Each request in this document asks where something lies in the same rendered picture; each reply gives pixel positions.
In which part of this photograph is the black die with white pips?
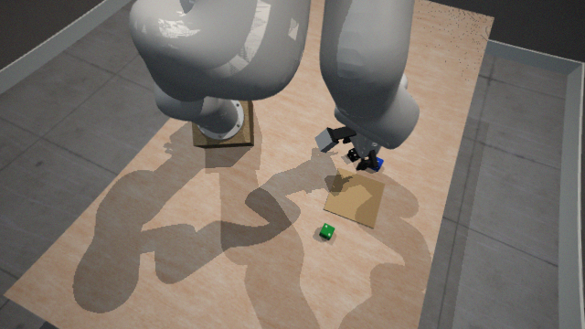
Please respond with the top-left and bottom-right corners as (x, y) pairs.
(347, 148), (360, 162)

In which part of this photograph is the blue die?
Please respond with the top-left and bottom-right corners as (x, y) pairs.
(370, 157), (384, 172)

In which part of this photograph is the tan flat mat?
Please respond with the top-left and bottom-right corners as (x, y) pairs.
(324, 167), (385, 228)

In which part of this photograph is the green die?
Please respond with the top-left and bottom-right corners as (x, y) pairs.
(319, 223), (335, 240)

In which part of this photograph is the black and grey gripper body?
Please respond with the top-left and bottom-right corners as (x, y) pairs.
(349, 133), (381, 159)

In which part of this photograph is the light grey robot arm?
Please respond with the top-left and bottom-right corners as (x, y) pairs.
(129, 0), (420, 153)

